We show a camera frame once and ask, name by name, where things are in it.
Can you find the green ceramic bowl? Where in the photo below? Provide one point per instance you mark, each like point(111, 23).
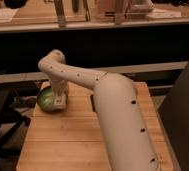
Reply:
point(45, 100)

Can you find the black chair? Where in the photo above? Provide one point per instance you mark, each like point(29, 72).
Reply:
point(3, 116)

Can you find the long wooden shelf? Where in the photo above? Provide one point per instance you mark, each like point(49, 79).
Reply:
point(31, 25)

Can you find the dark panel at right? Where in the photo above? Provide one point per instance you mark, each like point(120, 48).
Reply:
point(174, 112)

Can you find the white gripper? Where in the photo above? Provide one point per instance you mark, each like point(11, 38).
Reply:
point(60, 98)

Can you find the white paper sheet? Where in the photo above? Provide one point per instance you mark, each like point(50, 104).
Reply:
point(6, 14)

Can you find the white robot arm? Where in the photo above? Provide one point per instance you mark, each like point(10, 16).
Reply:
point(123, 127)

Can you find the dark rectangular block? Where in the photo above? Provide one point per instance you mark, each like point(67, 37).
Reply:
point(92, 103)

